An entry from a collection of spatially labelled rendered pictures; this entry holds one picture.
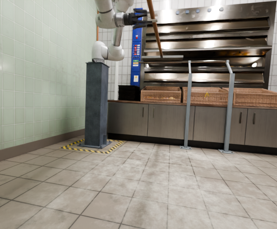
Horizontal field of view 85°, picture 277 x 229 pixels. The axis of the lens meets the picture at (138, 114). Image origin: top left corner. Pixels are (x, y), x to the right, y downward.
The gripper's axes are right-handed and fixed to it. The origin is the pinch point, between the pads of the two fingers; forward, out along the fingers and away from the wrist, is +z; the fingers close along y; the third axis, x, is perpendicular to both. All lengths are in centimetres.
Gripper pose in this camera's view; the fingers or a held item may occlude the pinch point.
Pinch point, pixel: (152, 17)
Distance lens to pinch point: 124.4
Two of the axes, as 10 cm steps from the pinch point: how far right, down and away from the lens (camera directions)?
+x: -2.1, 1.1, -9.7
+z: 9.8, 0.6, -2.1
